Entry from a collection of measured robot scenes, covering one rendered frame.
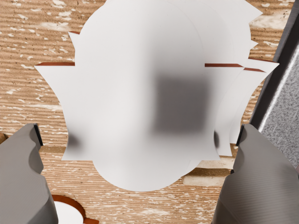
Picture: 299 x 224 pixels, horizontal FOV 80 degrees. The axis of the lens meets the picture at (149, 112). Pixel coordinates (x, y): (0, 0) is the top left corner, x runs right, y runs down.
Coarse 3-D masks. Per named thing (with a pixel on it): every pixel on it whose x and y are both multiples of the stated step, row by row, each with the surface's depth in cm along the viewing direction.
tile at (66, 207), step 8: (56, 200) 25; (64, 200) 25; (72, 200) 26; (56, 208) 26; (64, 208) 26; (72, 208) 26; (80, 208) 26; (64, 216) 26; (72, 216) 26; (80, 216) 26
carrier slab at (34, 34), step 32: (0, 0) 15; (32, 0) 15; (64, 0) 15; (96, 0) 15; (256, 0) 15; (288, 0) 15; (0, 32) 16; (32, 32) 16; (64, 32) 16; (256, 32) 16; (0, 64) 17; (32, 64) 17; (0, 96) 19; (32, 96) 19; (256, 96) 19; (0, 128) 21; (64, 128) 21
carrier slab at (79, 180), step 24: (48, 168) 23; (72, 168) 24; (72, 192) 26; (96, 192) 26; (120, 192) 26; (144, 192) 26; (168, 192) 26; (192, 192) 26; (216, 192) 26; (96, 216) 28; (120, 216) 28; (144, 216) 28; (168, 216) 28; (192, 216) 29
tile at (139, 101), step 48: (144, 0) 9; (96, 48) 10; (144, 48) 10; (192, 48) 10; (96, 96) 11; (144, 96) 12; (192, 96) 12; (96, 144) 13; (144, 144) 13; (192, 144) 13
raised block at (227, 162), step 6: (234, 150) 21; (222, 156) 20; (228, 156) 20; (234, 156) 20; (204, 162) 20; (210, 162) 20; (216, 162) 20; (222, 162) 20; (228, 162) 20; (228, 168) 20
